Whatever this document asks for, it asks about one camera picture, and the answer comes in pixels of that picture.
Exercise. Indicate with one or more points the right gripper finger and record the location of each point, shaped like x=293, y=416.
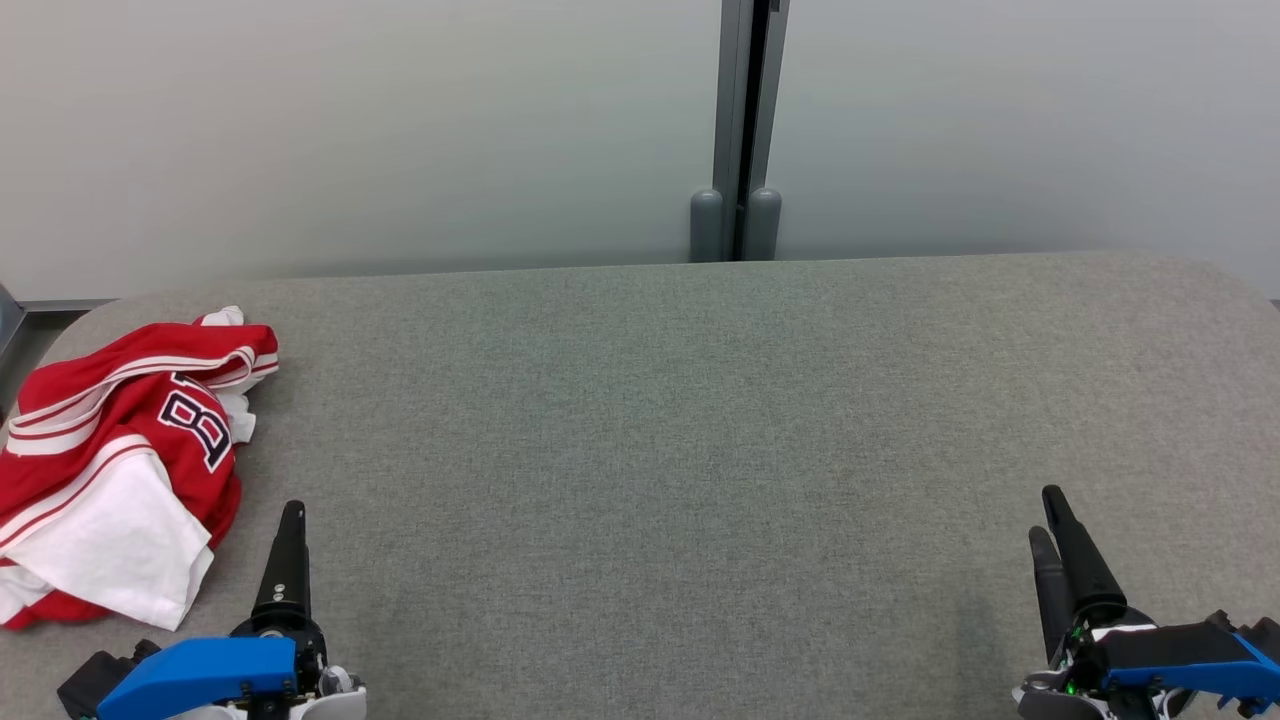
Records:
x=1090, y=580
x=1052, y=600

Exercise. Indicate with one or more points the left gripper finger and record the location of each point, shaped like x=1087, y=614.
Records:
x=285, y=570

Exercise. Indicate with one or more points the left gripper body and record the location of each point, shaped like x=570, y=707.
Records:
x=312, y=650

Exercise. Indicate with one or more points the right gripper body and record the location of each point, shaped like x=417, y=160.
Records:
x=1075, y=690

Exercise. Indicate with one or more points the red shorts with white panels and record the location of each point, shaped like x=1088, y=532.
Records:
x=120, y=540

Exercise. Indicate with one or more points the red basketball jersey with number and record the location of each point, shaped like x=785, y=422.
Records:
x=150, y=400

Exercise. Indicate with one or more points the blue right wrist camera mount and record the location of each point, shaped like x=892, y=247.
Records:
x=1170, y=650

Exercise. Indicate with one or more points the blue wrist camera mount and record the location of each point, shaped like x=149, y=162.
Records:
x=200, y=670
x=1170, y=650

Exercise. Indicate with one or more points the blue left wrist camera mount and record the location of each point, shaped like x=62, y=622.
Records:
x=200, y=670

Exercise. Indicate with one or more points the grey partition frame, dark panel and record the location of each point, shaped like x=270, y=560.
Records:
x=8, y=315

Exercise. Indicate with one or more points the grey partition post with feet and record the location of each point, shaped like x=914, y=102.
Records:
x=735, y=100

